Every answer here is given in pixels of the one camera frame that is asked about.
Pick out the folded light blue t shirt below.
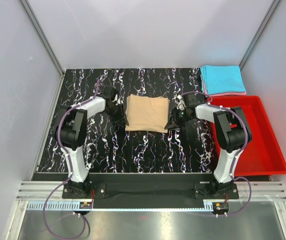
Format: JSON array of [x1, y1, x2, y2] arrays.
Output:
[[200, 65, 246, 91]]

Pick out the left aluminium corner post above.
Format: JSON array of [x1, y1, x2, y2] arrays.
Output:
[[19, 0, 65, 77]]

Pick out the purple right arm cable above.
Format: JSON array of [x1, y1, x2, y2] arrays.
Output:
[[180, 91, 252, 218]]

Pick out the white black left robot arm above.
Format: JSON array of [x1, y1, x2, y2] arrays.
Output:
[[54, 86, 129, 198]]

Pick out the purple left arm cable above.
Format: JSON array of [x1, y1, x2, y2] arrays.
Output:
[[43, 79, 103, 238]]

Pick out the right aluminium corner post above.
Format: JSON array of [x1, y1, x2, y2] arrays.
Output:
[[239, 0, 283, 70]]

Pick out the beige t shirt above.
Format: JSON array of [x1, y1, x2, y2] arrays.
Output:
[[125, 94, 170, 134]]

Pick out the red plastic bin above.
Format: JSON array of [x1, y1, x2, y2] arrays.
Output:
[[212, 96, 286, 177]]

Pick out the aluminium corner post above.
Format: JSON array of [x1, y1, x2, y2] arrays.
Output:
[[239, 0, 283, 70], [19, 0, 65, 77]]

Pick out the white slotted cable duct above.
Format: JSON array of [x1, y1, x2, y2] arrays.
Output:
[[27, 201, 93, 211]]

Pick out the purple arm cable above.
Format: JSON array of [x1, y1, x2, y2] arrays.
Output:
[[43, 79, 103, 238], [180, 91, 252, 218]]

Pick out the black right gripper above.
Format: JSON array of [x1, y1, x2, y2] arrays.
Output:
[[164, 107, 193, 132]]

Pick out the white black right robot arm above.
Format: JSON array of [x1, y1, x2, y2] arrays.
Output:
[[165, 91, 252, 198]]

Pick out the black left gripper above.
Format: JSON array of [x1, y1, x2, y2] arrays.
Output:
[[104, 103, 128, 128]]

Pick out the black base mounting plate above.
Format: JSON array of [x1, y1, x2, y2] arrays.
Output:
[[62, 173, 239, 211]]

